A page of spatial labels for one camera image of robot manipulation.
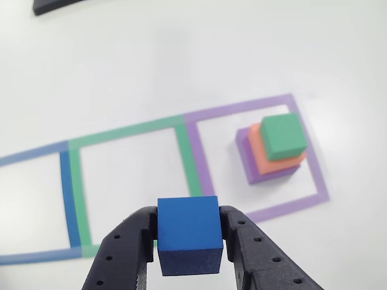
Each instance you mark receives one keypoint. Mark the small blue block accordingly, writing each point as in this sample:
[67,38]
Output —
[187,223]

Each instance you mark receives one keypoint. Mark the orange block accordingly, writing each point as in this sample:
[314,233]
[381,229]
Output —
[260,157]

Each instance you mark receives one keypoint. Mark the large purple block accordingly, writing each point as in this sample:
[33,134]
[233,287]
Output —
[245,157]

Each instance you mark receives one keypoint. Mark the green block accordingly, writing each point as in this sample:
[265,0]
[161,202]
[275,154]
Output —
[284,136]

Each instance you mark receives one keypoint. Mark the blue tape square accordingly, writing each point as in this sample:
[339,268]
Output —
[68,196]

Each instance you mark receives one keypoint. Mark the green tape square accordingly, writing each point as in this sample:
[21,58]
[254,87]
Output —
[187,157]

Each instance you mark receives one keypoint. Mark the purple tape square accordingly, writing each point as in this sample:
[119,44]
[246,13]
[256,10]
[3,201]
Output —
[202,157]

